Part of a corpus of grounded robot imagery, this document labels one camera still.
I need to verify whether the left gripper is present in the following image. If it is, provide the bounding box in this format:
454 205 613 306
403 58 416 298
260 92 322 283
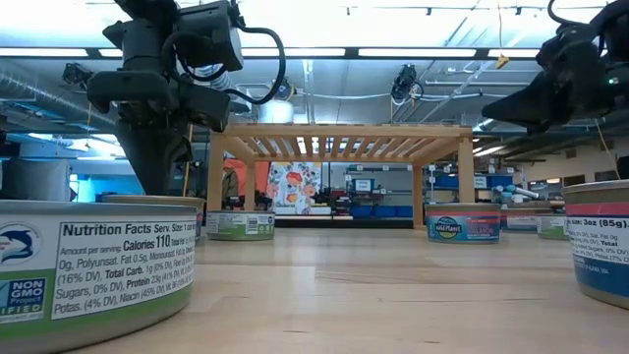
86 19 231 196

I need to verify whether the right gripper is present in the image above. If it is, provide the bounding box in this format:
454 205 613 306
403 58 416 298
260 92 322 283
482 24 629 135

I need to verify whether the tuna can green white label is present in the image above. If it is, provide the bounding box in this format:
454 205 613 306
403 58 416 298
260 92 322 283
205 209 276 242
536 213 571 242
0 199 199 354

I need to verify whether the wooden slatted shelf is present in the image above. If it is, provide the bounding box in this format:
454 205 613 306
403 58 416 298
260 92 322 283
205 122 477 231

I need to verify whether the white cylinder lamp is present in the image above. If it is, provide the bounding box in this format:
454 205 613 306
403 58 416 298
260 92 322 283
257 98 295 124

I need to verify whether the person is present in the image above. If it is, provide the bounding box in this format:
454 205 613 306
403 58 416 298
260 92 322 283
220 166 247 210

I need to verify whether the orange fabric panel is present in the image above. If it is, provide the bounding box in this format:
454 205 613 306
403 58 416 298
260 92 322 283
223 157 270 198

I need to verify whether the floral print poster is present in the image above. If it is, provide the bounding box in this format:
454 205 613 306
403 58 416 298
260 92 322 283
267 161 323 215

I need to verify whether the grey covered cabinet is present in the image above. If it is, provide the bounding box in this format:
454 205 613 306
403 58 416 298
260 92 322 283
0 157 74 203

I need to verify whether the silver flexible duct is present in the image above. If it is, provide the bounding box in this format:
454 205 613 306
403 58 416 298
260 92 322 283
195 63 240 95

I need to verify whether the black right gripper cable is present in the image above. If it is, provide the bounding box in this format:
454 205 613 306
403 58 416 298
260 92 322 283
546 0 599 27

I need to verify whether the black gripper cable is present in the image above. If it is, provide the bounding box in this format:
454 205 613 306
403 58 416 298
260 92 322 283
161 25 288 106
546 0 599 27

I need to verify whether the yellow hanging cable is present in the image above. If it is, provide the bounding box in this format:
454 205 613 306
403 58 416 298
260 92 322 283
182 123 195 198
592 117 621 181

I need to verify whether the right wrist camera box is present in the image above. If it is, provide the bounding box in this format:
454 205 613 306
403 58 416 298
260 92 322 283
588 0 629 53

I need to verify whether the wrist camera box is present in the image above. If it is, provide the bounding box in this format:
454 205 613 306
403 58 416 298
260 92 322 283
177 1 246 71
588 0 629 53

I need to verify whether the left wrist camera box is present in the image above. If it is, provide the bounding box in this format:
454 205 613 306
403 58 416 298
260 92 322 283
177 1 246 71

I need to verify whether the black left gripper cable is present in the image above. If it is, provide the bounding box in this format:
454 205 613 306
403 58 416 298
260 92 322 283
161 25 288 106

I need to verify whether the grey round ceiling duct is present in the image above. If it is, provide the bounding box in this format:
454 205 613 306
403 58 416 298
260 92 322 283
0 68 119 130

